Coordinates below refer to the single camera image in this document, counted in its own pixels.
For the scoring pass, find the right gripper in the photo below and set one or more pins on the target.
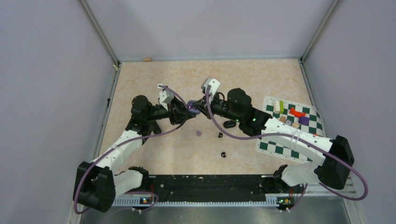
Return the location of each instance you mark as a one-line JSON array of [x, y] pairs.
[[201, 104]]

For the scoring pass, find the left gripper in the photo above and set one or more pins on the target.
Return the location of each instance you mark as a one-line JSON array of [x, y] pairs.
[[178, 112]]

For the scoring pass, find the purple earbud charging case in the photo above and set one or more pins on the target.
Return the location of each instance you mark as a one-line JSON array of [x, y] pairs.
[[192, 108]]

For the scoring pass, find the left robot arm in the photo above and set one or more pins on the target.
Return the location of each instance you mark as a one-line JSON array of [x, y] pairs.
[[96, 184]]

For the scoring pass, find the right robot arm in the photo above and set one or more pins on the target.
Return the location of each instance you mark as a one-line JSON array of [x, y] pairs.
[[331, 160]]

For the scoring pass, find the black earbud charging case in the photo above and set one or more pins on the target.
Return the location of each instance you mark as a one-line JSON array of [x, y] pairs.
[[229, 124]]

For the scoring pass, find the black rectangular bar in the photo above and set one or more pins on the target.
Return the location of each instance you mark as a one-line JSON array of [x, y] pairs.
[[156, 129]]

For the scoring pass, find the yellow-green white block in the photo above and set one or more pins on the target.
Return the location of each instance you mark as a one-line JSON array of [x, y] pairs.
[[278, 106]]

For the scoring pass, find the small cork piece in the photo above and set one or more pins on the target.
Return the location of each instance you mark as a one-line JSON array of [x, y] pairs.
[[147, 59]]

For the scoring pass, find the red block upper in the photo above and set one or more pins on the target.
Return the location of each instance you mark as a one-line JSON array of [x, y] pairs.
[[296, 113]]

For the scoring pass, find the green white chessboard mat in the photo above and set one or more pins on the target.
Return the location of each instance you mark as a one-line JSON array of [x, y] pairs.
[[316, 126]]

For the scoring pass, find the purple block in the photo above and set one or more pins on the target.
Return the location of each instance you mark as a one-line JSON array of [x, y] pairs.
[[304, 120]]

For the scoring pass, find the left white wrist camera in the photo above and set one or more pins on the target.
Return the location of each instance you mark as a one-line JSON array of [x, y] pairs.
[[165, 96]]

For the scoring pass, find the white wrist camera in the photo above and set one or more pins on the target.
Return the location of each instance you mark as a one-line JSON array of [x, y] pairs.
[[213, 83], [165, 96]]

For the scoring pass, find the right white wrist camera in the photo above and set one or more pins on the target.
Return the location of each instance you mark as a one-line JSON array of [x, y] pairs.
[[213, 83]]

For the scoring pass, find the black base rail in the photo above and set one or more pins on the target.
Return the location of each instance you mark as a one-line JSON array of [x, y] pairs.
[[219, 190]]

